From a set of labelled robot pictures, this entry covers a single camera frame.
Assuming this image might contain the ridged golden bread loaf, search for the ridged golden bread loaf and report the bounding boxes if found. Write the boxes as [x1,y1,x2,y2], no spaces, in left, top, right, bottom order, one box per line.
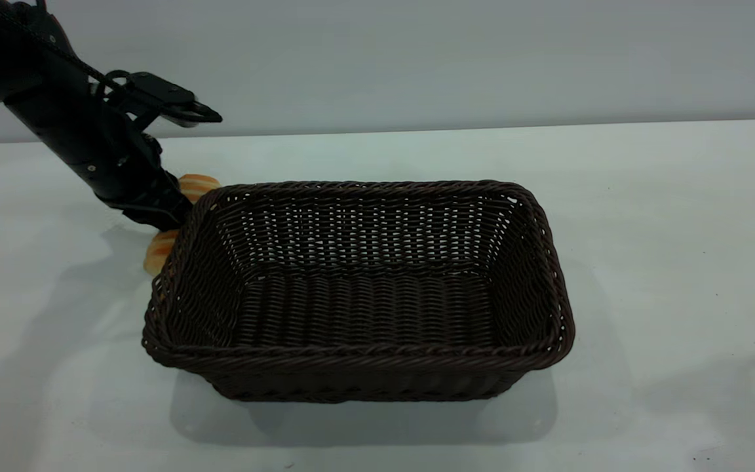
[144,174,221,276]

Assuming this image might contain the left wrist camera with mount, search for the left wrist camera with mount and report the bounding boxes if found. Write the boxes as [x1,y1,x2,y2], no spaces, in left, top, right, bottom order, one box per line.
[110,71,223,129]

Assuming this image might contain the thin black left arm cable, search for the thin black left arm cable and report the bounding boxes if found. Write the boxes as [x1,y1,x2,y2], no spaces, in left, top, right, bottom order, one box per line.
[0,7,129,106]

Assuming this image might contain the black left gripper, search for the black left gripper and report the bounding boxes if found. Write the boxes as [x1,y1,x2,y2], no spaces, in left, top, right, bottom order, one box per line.
[66,125,193,230]

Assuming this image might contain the dark brown woven wicker basket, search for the dark brown woven wicker basket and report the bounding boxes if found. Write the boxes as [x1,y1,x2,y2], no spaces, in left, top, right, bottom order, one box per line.
[142,180,575,403]

